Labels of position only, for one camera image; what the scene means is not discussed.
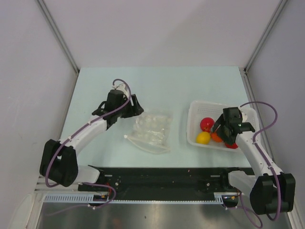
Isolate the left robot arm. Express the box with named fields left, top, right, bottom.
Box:
left=40, top=89, right=144, bottom=191

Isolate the left aluminium frame post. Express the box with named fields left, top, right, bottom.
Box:
left=35, top=0, right=80, bottom=75

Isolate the clear polka dot zip bag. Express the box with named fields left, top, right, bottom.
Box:
left=124, top=110, right=173, bottom=154

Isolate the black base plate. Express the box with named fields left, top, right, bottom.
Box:
left=77, top=167, right=258, bottom=201

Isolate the red fake fruit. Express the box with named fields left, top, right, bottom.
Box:
left=225, top=143, right=238, bottom=149
left=200, top=117, right=214, bottom=132

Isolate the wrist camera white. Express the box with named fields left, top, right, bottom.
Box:
left=112, top=83, right=129, bottom=95
left=238, top=107, right=248, bottom=123

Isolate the right aluminium side rail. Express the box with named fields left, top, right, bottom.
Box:
left=239, top=68, right=274, bottom=160

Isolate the right aluminium frame post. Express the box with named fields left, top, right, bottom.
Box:
left=244, top=0, right=289, bottom=73

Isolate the white perforated plastic basket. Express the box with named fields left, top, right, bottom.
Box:
left=186, top=100, right=260, bottom=152

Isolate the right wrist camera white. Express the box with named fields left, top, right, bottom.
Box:
left=238, top=107, right=248, bottom=123

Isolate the aluminium frame post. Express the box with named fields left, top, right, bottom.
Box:
left=244, top=0, right=289, bottom=73
left=35, top=0, right=80, bottom=75

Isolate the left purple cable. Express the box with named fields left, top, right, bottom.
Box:
left=45, top=78, right=132, bottom=188

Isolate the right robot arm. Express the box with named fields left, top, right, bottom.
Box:
left=211, top=107, right=295, bottom=215

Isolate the orange fake fruit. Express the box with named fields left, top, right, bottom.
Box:
left=211, top=133, right=223, bottom=143

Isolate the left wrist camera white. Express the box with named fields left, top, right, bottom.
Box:
left=112, top=83, right=129, bottom=95

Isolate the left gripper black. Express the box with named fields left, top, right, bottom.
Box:
left=115, top=94, right=143, bottom=118

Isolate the white slotted cable duct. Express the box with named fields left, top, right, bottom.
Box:
left=42, top=193, right=238, bottom=205

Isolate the yellow fake fruit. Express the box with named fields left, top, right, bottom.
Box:
left=195, top=131, right=211, bottom=145

